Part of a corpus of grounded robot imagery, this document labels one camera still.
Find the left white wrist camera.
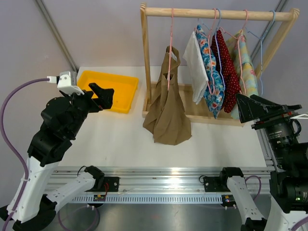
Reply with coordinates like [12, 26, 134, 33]
[47, 71, 84, 95]

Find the pastel floral garment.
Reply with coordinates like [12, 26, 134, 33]
[225, 29, 259, 120]

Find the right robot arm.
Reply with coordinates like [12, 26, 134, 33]
[218, 93, 308, 231]

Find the white cloth garment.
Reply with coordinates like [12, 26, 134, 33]
[183, 31, 208, 104]

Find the red polka dot garment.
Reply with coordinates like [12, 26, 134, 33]
[211, 32, 241, 113]

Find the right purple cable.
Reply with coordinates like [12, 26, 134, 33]
[244, 175, 308, 231]

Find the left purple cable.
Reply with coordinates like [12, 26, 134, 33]
[0, 78, 51, 231]

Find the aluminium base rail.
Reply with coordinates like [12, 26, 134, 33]
[45, 166, 274, 204]

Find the wooden clothes rack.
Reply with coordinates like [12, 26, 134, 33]
[140, 3, 300, 127]

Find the blue floral garment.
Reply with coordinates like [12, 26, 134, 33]
[195, 24, 225, 119]

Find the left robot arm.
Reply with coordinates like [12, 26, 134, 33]
[0, 83, 115, 231]

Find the pink hanger with brown skirt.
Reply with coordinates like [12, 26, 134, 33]
[167, 8, 174, 91]

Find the purple cable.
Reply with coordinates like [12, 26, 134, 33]
[0, 78, 51, 231]
[244, 175, 308, 231]

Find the brown skirt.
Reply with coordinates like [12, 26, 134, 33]
[143, 46, 192, 145]

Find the yellow plastic tray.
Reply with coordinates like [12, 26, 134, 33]
[77, 70, 139, 114]

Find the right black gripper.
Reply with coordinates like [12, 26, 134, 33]
[237, 92, 302, 168]

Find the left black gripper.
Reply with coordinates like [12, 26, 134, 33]
[63, 82, 115, 137]

